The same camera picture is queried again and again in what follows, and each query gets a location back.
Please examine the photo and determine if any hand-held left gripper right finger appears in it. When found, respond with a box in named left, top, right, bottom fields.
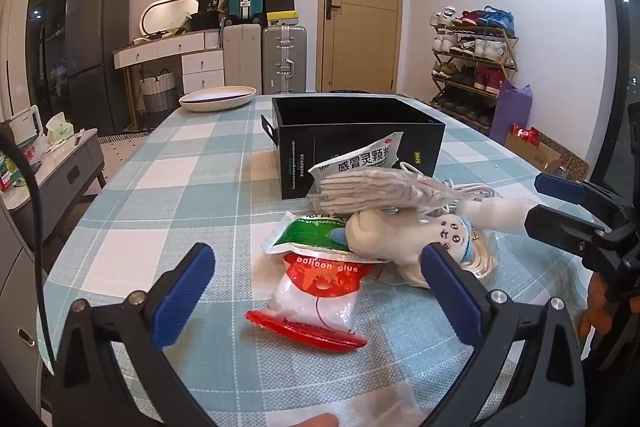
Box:
left=420, top=242, right=588, bottom=427

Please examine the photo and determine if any white dresser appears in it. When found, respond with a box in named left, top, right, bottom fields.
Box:
left=112, top=29, right=226, bottom=94

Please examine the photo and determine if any silver aluminium suitcase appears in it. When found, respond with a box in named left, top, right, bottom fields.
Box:
left=261, top=25, right=308, bottom=95

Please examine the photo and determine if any green white tissue box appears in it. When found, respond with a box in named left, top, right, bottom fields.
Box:
left=46, top=113, right=75, bottom=142

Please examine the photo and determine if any shoe rack with shoes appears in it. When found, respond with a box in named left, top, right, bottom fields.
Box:
left=431, top=5, right=516, bottom=130

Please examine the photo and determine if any grey refrigerator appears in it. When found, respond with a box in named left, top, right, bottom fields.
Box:
left=65, top=0, right=132, bottom=132

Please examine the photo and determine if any brown cardboard box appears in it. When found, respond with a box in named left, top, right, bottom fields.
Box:
left=505, top=127, right=591, bottom=180

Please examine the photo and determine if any purple fabric bag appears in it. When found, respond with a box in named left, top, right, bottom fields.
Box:
left=489, top=79, right=533, bottom=146

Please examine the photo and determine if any woven storage basket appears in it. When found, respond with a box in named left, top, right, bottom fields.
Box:
left=139, top=72, right=178, bottom=112

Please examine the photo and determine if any white charging cable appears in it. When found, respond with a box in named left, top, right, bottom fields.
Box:
left=397, top=161, right=496, bottom=218

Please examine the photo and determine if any green white medicine sachet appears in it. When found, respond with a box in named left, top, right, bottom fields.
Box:
left=261, top=212, right=351, bottom=258
left=307, top=132, right=405, bottom=178

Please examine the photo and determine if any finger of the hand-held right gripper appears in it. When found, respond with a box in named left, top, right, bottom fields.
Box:
left=534, top=173, right=640, bottom=233
left=525, top=204, right=616, bottom=258

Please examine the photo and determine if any red printed snack bag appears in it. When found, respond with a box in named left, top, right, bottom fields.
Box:
left=15, top=142, right=46, bottom=172

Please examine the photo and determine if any black cable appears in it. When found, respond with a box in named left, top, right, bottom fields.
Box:
left=0, top=122, right=56, bottom=373

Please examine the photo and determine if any person's left hand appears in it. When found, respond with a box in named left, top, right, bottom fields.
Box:
left=277, top=412, right=343, bottom=427

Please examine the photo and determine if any person's right hand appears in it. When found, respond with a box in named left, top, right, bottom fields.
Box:
left=579, top=274, right=621, bottom=343

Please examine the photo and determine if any black cardboard box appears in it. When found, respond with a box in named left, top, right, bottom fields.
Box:
left=261, top=94, right=447, bottom=201

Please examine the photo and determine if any white electric kettle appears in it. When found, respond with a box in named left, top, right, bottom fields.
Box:
left=7, top=105, right=41, bottom=142

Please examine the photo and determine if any grey side cabinet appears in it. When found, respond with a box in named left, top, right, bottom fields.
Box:
left=0, top=127, right=107, bottom=253

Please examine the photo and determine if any red clear glue packet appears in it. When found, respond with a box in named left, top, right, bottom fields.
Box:
left=245, top=252, right=368, bottom=354

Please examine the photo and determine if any tall black cabinet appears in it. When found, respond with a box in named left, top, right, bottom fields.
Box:
left=25, top=0, right=105, bottom=118

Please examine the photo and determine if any wooden shoe rack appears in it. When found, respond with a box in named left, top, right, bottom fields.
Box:
left=430, top=22, right=518, bottom=132

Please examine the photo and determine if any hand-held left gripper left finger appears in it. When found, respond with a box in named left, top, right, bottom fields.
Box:
left=52, top=242, right=221, bottom=427

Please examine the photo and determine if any white oval mirror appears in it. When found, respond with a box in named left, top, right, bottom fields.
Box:
left=139, top=0, right=201, bottom=38

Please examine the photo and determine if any white oval plate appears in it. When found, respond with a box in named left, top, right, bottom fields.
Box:
left=179, top=86, right=257, bottom=112

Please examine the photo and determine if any beige wooden door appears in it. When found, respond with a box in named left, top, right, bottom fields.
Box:
left=316, top=0, right=404, bottom=95

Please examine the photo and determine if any white plush toy blue cap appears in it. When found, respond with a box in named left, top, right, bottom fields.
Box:
left=332, top=208, right=476, bottom=269

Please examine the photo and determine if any beige hard suitcase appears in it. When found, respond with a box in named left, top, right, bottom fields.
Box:
left=222, top=24, right=263, bottom=95

